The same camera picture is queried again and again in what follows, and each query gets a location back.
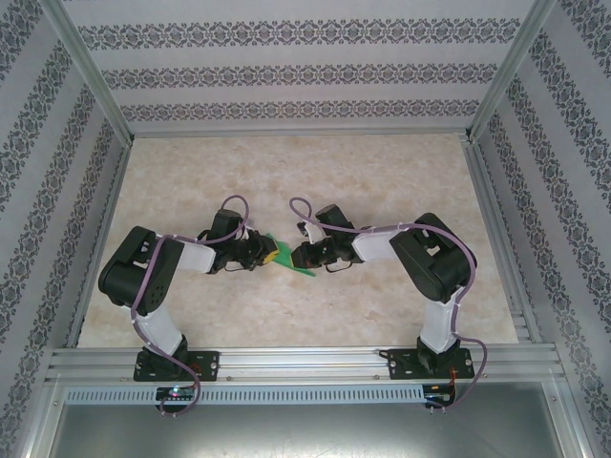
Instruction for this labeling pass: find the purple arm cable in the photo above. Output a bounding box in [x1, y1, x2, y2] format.
[129, 194, 254, 419]
[289, 197, 488, 414]

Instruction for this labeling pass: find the green paper sheet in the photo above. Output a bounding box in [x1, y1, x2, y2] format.
[263, 232, 318, 279]

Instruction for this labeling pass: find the aluminium mounting rail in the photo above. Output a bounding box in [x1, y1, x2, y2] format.
[45, 346, 567, 383]

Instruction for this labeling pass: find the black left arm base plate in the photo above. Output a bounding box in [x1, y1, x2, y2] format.
[134, 350, 221, 383]

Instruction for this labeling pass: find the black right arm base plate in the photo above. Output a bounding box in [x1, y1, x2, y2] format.
[380, 347, 472, 382]

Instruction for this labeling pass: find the slotted grey cable duct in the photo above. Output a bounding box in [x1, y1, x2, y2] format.
[64, 385, 426, 405]

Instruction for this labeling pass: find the aluminium frame post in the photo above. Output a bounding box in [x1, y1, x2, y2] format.
[464, 0, 559, 142]
[40, 0, 136, 144]

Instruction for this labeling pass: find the controller circuit board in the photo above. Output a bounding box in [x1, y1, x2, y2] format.
[423, 384, 457, 406]
[156, 386, 197, 406]

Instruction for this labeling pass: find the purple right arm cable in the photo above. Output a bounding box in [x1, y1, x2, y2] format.
[289, 197, 488, 414]

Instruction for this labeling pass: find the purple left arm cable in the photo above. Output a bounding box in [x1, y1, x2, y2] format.
[129, 194, 254, 419]

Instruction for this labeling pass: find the grey metal sheet panel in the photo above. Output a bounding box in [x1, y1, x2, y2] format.
[28, 376, 588, 458]

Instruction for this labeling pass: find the right controller circuit board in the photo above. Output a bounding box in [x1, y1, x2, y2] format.
[423, 384, 457, 406]

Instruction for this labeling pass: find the left controller circuit board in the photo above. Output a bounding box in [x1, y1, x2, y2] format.
[156, 386, 197, 406]

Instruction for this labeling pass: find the aluminium side rail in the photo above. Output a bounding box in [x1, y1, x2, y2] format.
[459, 137, 543, 344]
[66, 140, 134, 349]

